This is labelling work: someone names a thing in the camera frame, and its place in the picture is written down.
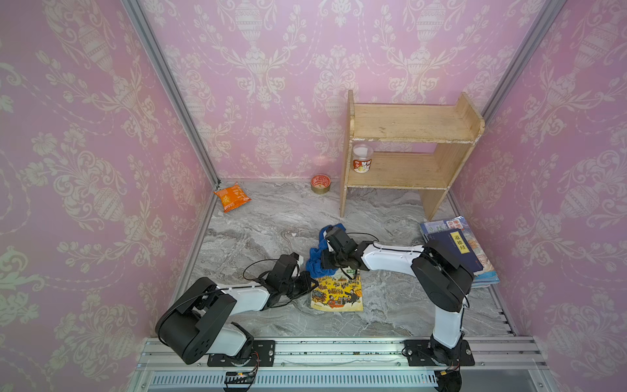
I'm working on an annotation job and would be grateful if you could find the right aluminium corner post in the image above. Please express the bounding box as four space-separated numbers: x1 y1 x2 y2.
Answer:
453 1 564 203

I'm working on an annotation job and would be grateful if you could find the colourful sunflower magazine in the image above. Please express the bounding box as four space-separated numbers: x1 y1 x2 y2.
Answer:
420 216 500 288

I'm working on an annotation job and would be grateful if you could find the white red cup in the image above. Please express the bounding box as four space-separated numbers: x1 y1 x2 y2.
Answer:
352 144 374 174

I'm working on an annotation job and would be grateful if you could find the dark blue book yellow label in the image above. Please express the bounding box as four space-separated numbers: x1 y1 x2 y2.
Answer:
426 229 484 275

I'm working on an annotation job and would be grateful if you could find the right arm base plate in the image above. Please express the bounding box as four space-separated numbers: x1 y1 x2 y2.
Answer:
401 338 475 368

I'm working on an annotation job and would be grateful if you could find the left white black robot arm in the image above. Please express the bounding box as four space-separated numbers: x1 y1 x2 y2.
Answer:
154 253 318 367

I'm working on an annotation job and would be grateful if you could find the aluminium front rail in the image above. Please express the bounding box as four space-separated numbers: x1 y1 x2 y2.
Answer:
128 336 558 391

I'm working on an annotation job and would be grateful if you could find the yellow history picture book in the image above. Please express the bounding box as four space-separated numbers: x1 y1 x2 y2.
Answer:
310 269 364 313

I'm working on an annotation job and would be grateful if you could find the left aluminium corner post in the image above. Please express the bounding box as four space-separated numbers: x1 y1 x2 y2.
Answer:
122 0 220 189

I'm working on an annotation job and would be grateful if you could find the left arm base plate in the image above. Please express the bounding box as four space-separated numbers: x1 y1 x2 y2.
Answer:
207 340 276 368

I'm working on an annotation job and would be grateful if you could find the wooden two-tier shelf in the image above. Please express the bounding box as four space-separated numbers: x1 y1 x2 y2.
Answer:
340 91 486 220

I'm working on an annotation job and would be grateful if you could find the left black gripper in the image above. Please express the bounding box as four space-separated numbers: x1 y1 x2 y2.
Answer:
280 271 321 300

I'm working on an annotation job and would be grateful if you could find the blue cloth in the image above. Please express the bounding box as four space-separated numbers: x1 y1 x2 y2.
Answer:
306 224 346 279

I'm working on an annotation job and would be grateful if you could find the orange snack bag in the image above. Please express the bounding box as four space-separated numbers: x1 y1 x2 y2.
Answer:
214 183 251 213

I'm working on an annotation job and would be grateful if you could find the aluminium corner post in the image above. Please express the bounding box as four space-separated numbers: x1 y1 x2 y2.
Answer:
453 1 564 203
122 0 220 189

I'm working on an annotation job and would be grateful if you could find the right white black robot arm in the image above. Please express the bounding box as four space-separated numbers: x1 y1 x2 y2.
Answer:
321 227 474 366

